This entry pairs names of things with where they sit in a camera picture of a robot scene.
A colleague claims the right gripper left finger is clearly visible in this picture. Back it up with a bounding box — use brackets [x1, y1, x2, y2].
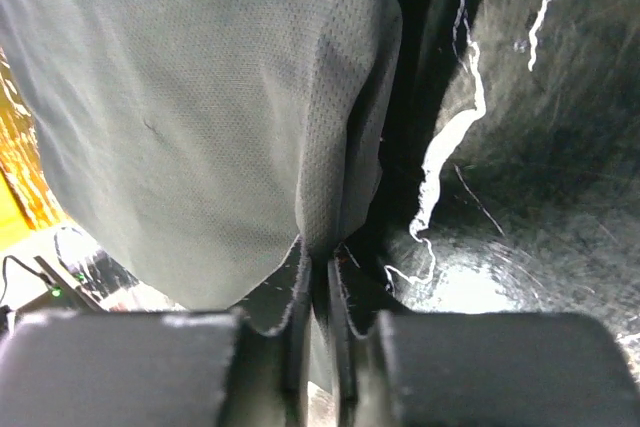
[1, 240, 311, 426]

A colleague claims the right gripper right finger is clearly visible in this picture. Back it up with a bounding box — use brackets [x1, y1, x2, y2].
[327, 247, 639, 426]

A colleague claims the black t-shirt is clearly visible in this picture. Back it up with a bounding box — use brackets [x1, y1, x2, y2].
[1, 0, 402, 309]

